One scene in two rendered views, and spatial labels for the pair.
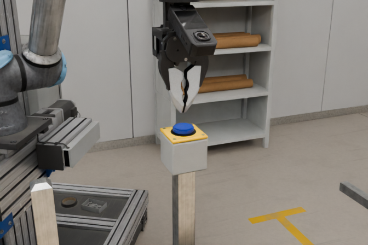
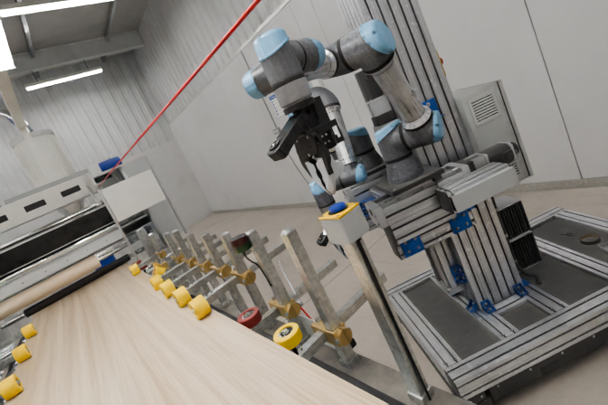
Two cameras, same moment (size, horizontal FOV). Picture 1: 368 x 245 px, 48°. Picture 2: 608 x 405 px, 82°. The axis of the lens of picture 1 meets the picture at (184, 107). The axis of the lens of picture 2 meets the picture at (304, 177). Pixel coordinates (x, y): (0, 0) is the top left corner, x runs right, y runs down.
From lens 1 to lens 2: 90 cm
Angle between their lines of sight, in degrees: 76
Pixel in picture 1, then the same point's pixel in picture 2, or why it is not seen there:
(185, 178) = (347, 248)
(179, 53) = (303, 151)
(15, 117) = (403, 171)
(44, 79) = (420, 139)
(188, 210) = (362, 276)
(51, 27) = (398, 101)
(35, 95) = (474, 141)
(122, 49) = not seen: outside the picture
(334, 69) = not seen: outside the picture
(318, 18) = not seen: outside the picture
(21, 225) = (475, 250)
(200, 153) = (339, 230)
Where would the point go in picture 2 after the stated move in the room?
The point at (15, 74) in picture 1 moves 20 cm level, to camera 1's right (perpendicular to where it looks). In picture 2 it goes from (396, 139) to (427, 136)
